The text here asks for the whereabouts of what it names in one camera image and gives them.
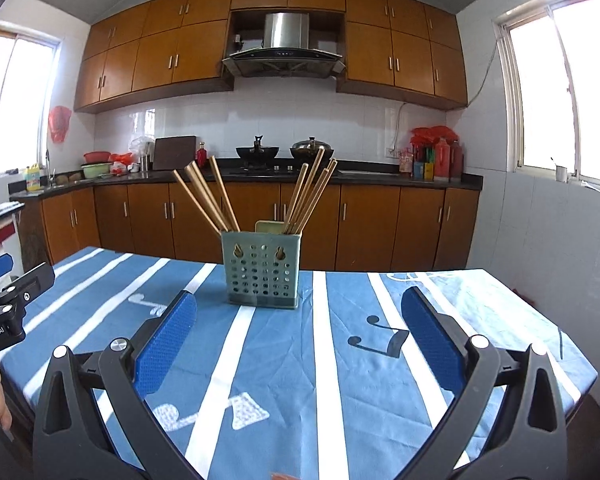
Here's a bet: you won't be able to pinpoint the green perforated utensil holder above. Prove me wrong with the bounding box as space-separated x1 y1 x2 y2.
221 220 301 310

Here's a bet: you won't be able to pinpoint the black wok with handle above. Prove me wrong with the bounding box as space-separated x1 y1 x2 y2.
236 135 281 168

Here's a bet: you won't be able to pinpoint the steel range hood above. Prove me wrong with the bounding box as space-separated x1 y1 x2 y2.
222 12 346 80

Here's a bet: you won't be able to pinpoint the wooden kitchen cabinets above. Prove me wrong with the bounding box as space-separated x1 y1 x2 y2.
74 0 469 114
40 180 481 272

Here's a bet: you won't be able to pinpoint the red plastic bag on bottles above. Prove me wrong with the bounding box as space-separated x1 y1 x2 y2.
411 126 461 149

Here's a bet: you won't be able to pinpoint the green plastic basin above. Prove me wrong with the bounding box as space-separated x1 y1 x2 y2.
81 161 115 180

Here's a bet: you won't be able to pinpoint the dark red bottle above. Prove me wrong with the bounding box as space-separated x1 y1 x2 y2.
450 141 465 182

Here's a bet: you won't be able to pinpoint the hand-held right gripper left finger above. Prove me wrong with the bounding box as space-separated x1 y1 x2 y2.
32 290 206 480

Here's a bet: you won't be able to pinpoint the bundle of wooden chopsticks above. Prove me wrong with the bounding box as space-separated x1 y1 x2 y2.
172 146 339 236

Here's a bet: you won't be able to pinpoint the dark cutting board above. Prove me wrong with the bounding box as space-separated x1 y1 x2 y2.
152 136 198 171

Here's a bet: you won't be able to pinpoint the window with white frame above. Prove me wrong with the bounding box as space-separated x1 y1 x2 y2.
0 21 62 180
491 0 600 197

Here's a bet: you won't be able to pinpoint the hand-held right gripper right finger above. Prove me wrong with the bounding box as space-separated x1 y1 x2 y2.
397 287 568 480

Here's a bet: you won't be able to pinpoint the blue white striped tablecloth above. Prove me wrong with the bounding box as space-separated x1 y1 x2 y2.
0 246 598 480

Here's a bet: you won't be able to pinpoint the gas stove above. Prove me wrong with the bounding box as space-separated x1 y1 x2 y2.
230 162 332 177

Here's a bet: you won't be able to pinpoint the wooden upper kitchen cabinets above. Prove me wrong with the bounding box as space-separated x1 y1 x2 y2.
74 0 469 114

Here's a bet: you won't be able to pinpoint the white plastic bags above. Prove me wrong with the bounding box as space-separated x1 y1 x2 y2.
130 136 156 159

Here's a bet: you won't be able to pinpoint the white wall cable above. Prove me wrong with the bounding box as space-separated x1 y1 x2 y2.
394 102 412 152

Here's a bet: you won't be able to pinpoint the red plastic bag on wall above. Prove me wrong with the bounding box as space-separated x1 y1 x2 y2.
48 106 72 144

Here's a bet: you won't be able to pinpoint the black kitchen countertop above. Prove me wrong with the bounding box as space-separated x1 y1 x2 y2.
9 158 484 202

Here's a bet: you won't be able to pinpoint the wok with dark lid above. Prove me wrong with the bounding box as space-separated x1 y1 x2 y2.
290 136 335 164

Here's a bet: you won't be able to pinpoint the wooden lower kitchen cabinets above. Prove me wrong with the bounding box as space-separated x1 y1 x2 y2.
40 180 481 272

